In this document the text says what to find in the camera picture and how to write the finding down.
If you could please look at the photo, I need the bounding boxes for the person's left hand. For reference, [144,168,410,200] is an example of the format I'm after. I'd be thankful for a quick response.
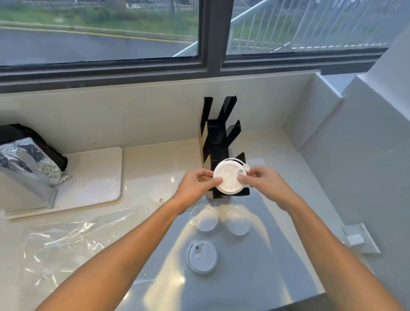
[172,169,222,214]

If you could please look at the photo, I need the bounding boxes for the person's right hand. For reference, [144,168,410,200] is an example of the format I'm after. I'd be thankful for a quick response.
[237,165,299,212]

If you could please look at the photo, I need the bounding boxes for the person's left forearm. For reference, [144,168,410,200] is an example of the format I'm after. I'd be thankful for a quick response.
[36,196,186,311]

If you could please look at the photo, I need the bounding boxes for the person's right forearm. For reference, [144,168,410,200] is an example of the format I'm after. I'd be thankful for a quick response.
[284,198,405,311]

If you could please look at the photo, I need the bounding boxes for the black lid organizer rack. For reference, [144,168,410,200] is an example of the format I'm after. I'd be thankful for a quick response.
[199,95,250,199]

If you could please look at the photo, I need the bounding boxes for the white tray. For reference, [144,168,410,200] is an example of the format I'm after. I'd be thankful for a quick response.
[4,147,124,220]

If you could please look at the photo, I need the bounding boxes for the clear plastic bag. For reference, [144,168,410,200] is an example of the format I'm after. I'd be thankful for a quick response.
[23,205,151,289]

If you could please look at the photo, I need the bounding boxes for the black bag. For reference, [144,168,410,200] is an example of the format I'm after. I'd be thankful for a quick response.
[0,124,68,172]

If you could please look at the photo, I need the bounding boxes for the silver foil bag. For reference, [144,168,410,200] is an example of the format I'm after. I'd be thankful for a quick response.
[0,137,72,216]

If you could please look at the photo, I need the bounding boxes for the dark window frame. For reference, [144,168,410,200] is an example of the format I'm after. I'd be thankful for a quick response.
[0,0,389,94]

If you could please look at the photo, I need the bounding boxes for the white wall socket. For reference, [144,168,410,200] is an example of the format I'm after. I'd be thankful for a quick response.
[341,223,382,254]

